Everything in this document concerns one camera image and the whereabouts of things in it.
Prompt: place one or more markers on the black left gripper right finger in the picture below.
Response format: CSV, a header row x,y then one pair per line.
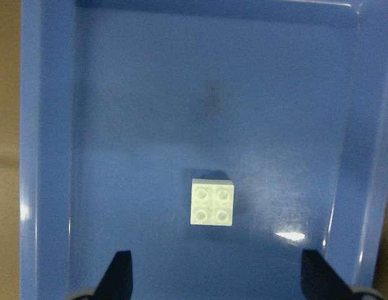
x,y
318,280

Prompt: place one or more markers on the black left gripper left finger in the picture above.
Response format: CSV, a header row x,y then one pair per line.
x,y
117,282

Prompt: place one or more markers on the white block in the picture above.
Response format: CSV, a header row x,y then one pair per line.
x,y
211,202

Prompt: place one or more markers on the blue plastic tray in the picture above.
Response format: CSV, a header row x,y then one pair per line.
x,y
123,103

